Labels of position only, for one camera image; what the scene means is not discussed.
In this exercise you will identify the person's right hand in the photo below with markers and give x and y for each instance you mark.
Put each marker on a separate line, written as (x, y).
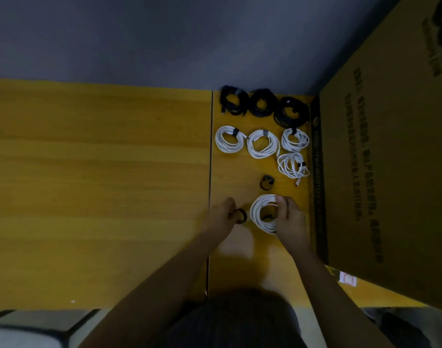
(292, 228)

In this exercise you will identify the person's dark clothing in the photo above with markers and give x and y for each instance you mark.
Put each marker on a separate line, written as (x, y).
(232, 322)

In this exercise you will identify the person's left forearm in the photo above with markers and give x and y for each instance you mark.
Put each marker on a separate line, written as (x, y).
(152, 300)

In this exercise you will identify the cardboard box with black print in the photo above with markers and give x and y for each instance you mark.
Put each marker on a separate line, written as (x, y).
(388, 155)

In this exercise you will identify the group of black cable ties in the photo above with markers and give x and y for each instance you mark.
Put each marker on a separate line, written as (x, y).
(267, 187)

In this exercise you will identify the small white packet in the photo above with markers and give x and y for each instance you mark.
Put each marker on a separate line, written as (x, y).
(347, 279)

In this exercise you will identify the person's right forearm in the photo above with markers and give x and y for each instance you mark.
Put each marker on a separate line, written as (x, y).
(337, 304)

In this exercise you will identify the person's left hand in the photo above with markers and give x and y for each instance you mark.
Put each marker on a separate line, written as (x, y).
(221, 222)

